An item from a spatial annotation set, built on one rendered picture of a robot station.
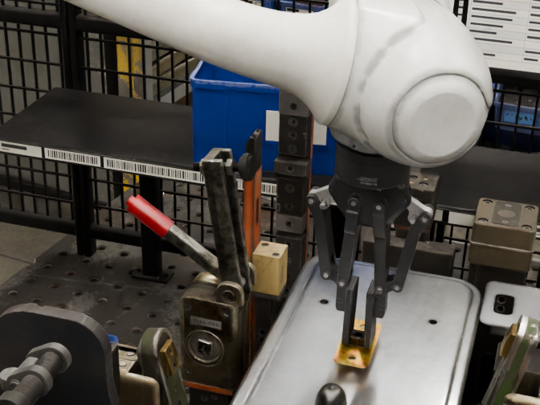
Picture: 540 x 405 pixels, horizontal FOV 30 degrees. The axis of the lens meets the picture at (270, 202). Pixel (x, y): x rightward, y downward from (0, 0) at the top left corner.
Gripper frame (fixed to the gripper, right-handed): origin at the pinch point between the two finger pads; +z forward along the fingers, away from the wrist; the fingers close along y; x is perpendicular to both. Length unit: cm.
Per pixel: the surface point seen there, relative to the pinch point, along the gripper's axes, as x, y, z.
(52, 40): 168, -127, 38
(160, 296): 46, -43, 36
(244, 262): 1.0, -13.5, -3.0
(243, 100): 34.4, -24.7, -7.8
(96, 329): -28.3, -16.7, -12.7
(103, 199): 166, -113, 88
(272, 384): -8.3, -7.3, 5.4
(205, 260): -0.8, -17.4, -3.4
